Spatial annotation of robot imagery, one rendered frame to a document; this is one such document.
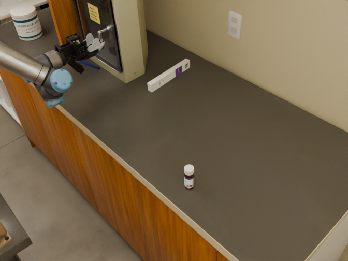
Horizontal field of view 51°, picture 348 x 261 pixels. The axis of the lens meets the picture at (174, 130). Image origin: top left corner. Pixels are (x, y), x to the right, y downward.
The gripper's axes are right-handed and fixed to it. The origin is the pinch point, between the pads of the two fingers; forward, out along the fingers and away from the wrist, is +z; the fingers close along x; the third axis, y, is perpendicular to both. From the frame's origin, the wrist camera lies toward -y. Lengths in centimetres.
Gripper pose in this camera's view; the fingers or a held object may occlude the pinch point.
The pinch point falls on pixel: (100, 43)
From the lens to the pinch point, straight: 162.1
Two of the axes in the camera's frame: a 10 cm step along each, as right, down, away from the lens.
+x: -6.8, -5.8, 4.5
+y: 0.6, -6.5, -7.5
